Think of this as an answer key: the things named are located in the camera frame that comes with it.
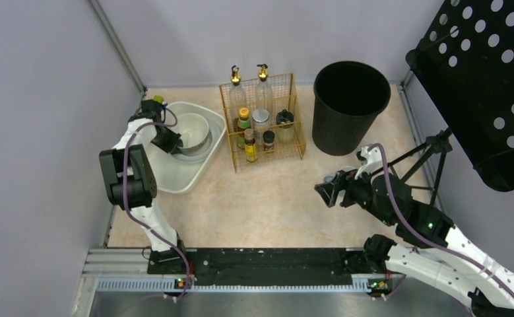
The black tripod stand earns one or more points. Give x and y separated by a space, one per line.
437 146

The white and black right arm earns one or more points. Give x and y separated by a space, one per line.
429 246

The small yellow label bottle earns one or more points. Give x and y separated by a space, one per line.
250 145

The white bowl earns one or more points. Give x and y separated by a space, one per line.
194 133

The gold wire rack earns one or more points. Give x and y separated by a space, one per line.
285 97

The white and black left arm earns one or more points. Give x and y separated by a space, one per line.
129 179

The black perforated panel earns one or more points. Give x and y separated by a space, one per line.
465 63

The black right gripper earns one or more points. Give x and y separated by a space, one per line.
340 191

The white paper plate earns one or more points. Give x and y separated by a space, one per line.
202 154

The yellow cap sauce bottle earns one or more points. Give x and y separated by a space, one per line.
243 123

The small dark spice jar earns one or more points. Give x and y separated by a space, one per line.
268 141

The white plastic basin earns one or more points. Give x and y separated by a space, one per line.
176 177

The silver lid white can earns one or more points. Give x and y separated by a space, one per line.
260 122

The clear gold-top oil bottle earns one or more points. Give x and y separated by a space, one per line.
263 90

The blue green toy blocks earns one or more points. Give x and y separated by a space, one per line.
160 101

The black lid round jar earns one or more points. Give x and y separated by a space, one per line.
285 123

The black trash bin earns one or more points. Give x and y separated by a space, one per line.
349 95

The dark sauce glass bottle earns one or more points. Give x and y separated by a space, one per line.
237 95

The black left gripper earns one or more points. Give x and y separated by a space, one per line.
166 139

